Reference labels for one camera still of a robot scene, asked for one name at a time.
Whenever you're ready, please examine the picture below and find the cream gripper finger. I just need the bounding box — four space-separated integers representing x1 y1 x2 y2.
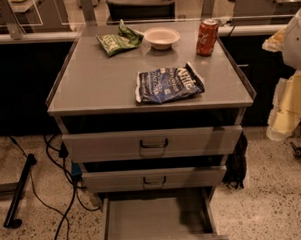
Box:
262 27 287 53
266 70 301 142

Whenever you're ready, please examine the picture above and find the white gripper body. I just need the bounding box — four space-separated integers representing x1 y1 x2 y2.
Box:
283 8 301 70

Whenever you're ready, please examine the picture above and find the blue chip bag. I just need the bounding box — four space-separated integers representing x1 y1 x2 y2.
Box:
135 62 205 105

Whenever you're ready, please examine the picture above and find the top grey drawer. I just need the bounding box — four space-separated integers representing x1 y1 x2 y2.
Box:
62 125 242 163

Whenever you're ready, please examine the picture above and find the grey drawer cabinet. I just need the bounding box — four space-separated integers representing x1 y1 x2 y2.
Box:
48 21 256 240

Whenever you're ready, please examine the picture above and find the green chip bag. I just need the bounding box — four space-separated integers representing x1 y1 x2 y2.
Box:
96 20 144 57

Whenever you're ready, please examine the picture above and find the bottom grey open drawer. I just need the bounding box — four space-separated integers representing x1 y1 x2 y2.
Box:
101 189 228 240

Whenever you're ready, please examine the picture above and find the middle grey drawer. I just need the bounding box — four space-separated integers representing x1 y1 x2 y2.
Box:
83 166 226 193

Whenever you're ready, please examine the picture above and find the black caster wheel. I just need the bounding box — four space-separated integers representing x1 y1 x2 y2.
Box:
289 135 301 160

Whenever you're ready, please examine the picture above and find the red soda can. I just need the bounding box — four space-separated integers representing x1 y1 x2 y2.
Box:
196 18 219 57

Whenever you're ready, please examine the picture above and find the black bundle beside cabinet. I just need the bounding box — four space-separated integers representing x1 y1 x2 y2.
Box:
222 132 248 189

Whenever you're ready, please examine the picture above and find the white paper bowl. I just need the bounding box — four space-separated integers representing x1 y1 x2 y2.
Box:
144 27 180 51

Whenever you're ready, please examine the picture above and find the dark chair behind glass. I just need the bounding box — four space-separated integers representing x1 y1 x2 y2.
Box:
105 0 176 22

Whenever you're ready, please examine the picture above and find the blue power adapter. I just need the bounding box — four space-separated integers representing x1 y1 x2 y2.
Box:
71 162 83 180

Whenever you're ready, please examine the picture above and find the black floor stand bar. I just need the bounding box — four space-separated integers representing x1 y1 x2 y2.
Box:
3 153 36 228

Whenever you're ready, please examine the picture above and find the black floor cable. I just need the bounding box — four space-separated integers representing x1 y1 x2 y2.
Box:
8 131 104 240

